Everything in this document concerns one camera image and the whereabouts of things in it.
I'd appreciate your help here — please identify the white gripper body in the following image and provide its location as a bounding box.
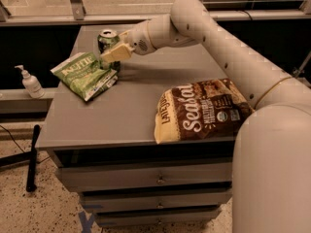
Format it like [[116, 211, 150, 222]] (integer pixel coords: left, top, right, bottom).
[[120, 20, 156, 55]]

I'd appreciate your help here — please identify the bottom cabinet drawer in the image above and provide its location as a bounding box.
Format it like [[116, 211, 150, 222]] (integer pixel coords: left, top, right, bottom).
[[95, 205, 220, 227]]

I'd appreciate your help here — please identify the metal window rail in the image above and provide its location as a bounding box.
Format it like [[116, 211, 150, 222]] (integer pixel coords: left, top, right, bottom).
[[0, 0, 311, 26]]

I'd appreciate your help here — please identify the grey drawer cabinet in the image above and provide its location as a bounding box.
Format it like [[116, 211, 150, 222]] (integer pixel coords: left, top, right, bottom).
[[35, 20, 239, 229]]

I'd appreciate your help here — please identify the black stand leg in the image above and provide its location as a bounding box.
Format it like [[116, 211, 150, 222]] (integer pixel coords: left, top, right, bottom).
[[0, 124, 40, 192]]

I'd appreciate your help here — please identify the white pump bottle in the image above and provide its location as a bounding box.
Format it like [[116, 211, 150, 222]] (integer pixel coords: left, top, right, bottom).
[[16, 65, 45, 99]]

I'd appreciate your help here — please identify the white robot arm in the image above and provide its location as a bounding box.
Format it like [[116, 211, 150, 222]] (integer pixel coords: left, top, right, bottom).
[[101, 0, 311, 233]]

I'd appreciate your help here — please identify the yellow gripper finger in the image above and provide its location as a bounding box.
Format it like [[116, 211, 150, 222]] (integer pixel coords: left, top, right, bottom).
[[99, 42, 134, 63]]

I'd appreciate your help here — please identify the brown Late July chip bag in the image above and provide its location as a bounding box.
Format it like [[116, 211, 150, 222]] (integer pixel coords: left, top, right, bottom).
[[154, 79, 255, 144]]

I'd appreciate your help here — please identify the cabinet drawer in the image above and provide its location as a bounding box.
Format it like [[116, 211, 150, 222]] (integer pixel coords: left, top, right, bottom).
[[95, 205, 220, 227], [80, 188, 231, 213], [55, 157, 232, 192]]

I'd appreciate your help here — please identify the top cabinet drawer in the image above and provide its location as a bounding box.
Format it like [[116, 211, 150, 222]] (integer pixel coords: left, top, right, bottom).
[[55, 157, 232, 192]]

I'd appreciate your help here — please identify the green soda can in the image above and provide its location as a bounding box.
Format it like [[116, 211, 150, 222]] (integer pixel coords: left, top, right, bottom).
[[97, 28, 121, 72]]

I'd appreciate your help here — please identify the middle cabinet drawer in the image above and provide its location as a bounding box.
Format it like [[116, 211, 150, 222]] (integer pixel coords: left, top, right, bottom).
[[80, 188, 231, 213]]

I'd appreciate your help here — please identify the green Kettle chip bag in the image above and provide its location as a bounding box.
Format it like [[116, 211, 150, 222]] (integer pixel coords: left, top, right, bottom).
[[51, 52, 118, 102]]

